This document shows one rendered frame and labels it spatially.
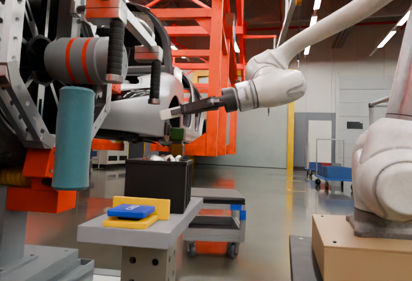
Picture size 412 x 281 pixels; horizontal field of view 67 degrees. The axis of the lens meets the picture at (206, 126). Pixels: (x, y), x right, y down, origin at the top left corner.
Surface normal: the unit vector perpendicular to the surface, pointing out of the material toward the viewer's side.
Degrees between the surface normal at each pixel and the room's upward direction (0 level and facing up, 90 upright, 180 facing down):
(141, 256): 90
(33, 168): 80
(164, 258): 90
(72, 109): 88
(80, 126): 90
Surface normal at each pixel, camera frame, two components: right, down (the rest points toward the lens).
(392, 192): -0.40, 0.07
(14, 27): 0.99, 0.04
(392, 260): -0.24, -0.09
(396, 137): -0.59, -0.40
